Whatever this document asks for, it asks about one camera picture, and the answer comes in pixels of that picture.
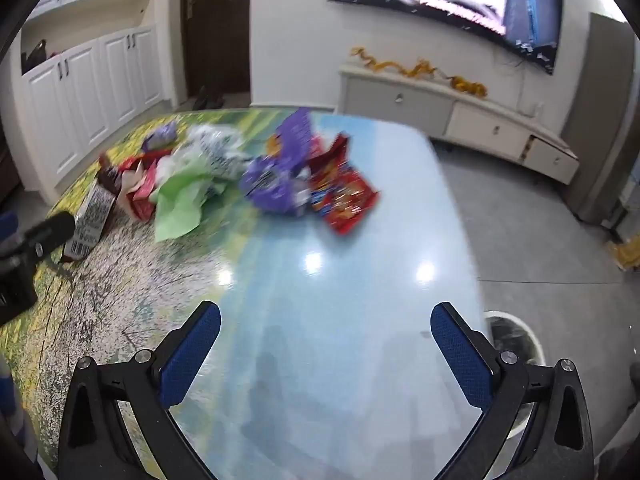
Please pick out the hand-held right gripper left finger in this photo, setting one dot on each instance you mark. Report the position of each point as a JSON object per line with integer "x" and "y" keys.
{"x": 192, "y": 355}

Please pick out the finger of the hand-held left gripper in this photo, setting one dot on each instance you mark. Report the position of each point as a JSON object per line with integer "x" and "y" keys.
{"x": 7, "y": 227}
{"x": 50, "y": 232}

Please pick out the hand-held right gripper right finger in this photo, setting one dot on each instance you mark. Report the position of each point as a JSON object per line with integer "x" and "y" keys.
{"x": 457, "y": 355}

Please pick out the white round waste bin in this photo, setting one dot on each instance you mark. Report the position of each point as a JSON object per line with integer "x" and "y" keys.
{"x": 515, "y": 335}

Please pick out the green paper sheet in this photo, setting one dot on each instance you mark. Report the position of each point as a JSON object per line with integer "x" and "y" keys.
{"x": 182, "y": 205}

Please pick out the large purple snack wrapper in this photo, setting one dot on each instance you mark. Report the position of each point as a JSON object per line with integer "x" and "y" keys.
{"x": 272, "y": 187}

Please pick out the grey barcode carton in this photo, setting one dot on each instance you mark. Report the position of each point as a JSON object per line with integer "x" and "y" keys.
{"x": 92, "y": 220}

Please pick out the dark brown wrapper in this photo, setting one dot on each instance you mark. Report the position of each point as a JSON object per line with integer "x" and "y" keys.
{"x": 109, "y": 172}

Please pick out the red and white packet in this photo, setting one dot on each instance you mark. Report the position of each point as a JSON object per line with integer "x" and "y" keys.
{"x": 140, "y": 190}

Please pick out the small purple snack wrapper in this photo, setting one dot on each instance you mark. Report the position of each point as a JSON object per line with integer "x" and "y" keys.
{"x": 161, "y": 137}

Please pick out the black bag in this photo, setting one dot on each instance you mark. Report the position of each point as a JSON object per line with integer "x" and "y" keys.
{"x": 34, "y": 56}

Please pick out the white green-print plastic bag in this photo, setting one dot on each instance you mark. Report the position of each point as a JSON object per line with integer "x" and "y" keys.
{"x": 215, "y": 150}

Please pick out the flat red snack packet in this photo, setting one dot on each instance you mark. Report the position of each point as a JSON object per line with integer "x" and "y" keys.
{"x": 345, "y": 202}

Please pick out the yellow packet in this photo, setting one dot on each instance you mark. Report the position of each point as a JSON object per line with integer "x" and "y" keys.
{"x": 625, "y": 255}

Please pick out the dark shoes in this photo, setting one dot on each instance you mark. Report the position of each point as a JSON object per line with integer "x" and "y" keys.
{"x": 205, "y": 97}

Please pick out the crumpled red snack packet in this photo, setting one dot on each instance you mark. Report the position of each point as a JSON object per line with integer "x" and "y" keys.
{"x": 330, "y": 155}

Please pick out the tall purple snack wrapper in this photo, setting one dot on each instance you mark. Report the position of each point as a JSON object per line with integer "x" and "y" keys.
{"x": 295, "y": 132}

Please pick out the cream television cabinet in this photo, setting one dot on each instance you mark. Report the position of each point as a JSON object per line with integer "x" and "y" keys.
{"x": 400, "y": 102}

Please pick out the dark brown door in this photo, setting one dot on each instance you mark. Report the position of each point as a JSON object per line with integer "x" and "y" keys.
{"x": 215, "y": 25}

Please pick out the gold dragon garland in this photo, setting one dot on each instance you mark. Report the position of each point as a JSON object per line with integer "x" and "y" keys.
{"x": 470, "y": 87}
{"x": 385, "y": 65}

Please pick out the tall grey cabinet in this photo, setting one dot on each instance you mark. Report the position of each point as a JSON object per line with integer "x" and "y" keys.
{"x": 597, "y": 110}

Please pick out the white wall cabinet unit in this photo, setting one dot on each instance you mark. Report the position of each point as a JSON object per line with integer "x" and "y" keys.
{"x": 85, "y": 95}

